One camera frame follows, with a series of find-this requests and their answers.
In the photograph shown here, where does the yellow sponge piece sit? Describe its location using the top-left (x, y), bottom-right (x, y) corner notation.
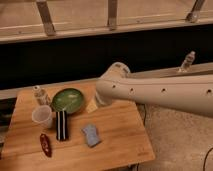
top-left (86, 99), bottom-right (98, 113)

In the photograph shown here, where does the black cable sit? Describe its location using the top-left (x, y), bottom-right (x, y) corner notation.
top-left (202, 146), bottom-right (213, 171)

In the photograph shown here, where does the red snack packet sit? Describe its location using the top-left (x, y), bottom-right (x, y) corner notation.
top-left (40, 134), bottom-right (52, 157)

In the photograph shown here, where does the right metal bracket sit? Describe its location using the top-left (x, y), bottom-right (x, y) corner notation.
top-left (186, 0), bottom-right (205, 23)

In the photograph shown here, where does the middle metal bracket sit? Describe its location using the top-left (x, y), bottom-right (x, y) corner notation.
top-left (107, 0), bottom-right (118, 30)

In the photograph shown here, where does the blue sponge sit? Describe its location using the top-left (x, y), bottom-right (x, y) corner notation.
top-left (82, 124), bottom-right (101, 148)

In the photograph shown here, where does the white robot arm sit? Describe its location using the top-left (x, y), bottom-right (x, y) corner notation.
top-left (95, 62), bottom-right (213, 117)

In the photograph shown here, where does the metal bracket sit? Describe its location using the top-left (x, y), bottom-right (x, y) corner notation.
top-left (107, 0), bottom-right (118, 30)
top-left (36, 0), bottom-right (56, 36)
top-left (186, 0), bottom-right (205, 23)

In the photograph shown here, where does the green bowl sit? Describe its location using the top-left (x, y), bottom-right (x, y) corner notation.
top-left (51, 88), bottom-right (85, 114)

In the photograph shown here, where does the clear bottle on ledge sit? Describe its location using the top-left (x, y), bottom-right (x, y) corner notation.
top-left (179, 51), bottom-right (195, 73)

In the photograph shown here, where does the left metal bracket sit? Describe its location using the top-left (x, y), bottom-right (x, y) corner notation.
top-left (36, 0), bottom-right (56, 36)

